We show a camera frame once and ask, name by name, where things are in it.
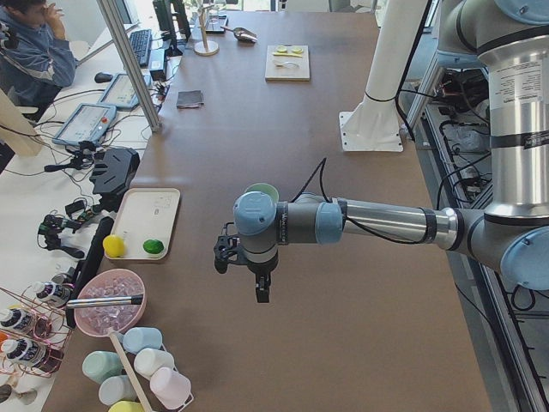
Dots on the seated person blue hoodie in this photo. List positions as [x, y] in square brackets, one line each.
[42, 64]

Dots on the aluminium frame post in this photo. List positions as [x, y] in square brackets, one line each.
[115, 25]

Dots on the beige rabbit tray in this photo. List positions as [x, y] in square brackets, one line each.
[146, 213]

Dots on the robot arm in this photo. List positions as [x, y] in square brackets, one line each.
[510, 235]

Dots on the computer mouse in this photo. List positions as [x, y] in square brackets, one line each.
[103, 77]

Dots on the light green bowl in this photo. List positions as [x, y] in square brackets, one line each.
[265, 188]

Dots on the white plastic spoon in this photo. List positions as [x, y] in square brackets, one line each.
[286, 64]

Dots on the yellow plastic knife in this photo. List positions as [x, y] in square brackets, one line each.
[287, 54]

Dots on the copper wire bottle rack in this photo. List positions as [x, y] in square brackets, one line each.
[25, 317]

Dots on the pink ice bowl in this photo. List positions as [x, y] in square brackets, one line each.
[96, 321]

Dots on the wooden mug tree stand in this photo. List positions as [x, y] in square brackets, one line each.
[202, 45]

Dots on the pale blue cup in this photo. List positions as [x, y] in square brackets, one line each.
[115, 389]

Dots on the mint green cup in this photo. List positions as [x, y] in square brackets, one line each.
[101, 365]

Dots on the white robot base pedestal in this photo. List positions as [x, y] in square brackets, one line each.
[374, 125]

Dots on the light blue cup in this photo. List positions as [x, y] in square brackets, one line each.
[139, 338]

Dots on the grey folded cloth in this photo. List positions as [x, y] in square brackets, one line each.
[189, 99]

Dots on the black keyboard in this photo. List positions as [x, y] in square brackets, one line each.
[140, 42]

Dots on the near teach pendant tablet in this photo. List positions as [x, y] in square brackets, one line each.
[88, 123]

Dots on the steel tongs in bowl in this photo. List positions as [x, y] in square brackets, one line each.
[133, 300]

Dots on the white cup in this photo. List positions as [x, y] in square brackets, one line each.
[149, 360]

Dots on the pink cup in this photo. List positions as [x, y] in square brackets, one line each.
[172, 388]

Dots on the steel scoop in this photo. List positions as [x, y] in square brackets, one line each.
[242, 34]

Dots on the far teach pendant tablet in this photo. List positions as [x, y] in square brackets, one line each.
[120, 93]

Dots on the bamboo cutting board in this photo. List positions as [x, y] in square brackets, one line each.
[274, 74]

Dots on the green lime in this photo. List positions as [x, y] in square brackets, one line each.
[153, 246]

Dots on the yellow lemon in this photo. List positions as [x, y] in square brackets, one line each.
[114, 246]

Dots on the teach pendant tablet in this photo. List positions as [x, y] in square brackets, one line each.
[88, 123]
[120, 93]

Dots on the yellow cup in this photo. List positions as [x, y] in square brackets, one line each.
[126, 406]

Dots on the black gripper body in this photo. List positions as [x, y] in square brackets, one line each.
[262, 270]

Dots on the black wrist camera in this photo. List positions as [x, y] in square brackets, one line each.
[228, 250]

